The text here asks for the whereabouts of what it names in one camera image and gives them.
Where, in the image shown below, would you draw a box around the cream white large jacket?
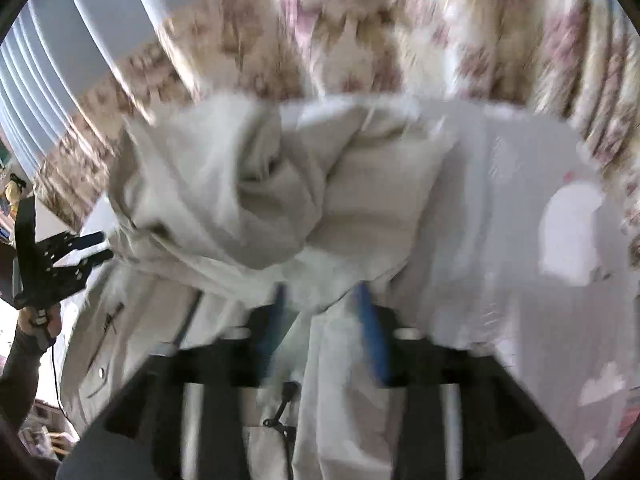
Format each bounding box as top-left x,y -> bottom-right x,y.
61,93 -> 488,479

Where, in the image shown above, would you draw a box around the person's left forearm dark sleeve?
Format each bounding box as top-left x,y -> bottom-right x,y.
0,327 -> 46,434

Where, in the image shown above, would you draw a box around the person's left hand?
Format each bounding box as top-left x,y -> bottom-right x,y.
17,304 -> 62,348

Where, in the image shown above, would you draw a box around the grey bed sheet white prints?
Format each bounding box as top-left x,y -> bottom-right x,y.
29,94 -> 639,478

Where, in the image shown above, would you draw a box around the floral and blue curtain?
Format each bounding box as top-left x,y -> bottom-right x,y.
1,0 -> 639,235

